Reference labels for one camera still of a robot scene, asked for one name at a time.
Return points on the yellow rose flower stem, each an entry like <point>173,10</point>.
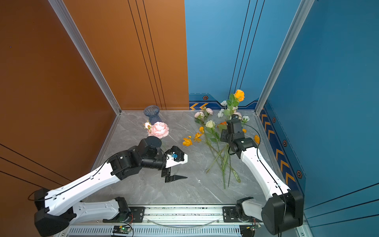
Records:
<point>234,101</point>

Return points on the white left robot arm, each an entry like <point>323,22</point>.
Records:
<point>59,208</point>

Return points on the green circuit board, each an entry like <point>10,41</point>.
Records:
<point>122,231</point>

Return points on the pink white bouquet spray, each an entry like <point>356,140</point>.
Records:
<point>236,114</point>

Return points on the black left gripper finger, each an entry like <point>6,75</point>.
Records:
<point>173,178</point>
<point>176,150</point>

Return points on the pink peony flower stem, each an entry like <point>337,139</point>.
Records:
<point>158,129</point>

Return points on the orange poppy flower stem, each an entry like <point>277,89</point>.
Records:
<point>256,138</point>

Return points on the left aluminium corner post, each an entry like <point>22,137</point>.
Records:
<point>68,23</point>

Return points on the orange cosmos flower stem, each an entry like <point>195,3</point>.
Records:
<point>196,138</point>

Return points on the white blossom spray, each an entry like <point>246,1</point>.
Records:
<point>221,112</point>

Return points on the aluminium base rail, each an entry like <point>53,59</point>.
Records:
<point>203,220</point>

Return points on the small pink rose spray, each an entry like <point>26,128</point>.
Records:
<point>202,116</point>

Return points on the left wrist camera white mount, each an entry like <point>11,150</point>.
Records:
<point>174,160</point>

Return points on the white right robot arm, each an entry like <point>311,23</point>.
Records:
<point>284,208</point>

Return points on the purple ribbed glass vase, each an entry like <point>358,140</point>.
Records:
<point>152,112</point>

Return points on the cream rose flower stem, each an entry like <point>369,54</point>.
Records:
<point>213,140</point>

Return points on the right aluminium corner post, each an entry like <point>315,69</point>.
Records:
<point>291,36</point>

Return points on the aluminium corner post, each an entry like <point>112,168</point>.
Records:
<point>68,23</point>
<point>291,36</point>

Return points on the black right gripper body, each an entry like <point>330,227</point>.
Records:
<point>230,136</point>

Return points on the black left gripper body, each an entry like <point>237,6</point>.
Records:
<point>167,171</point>

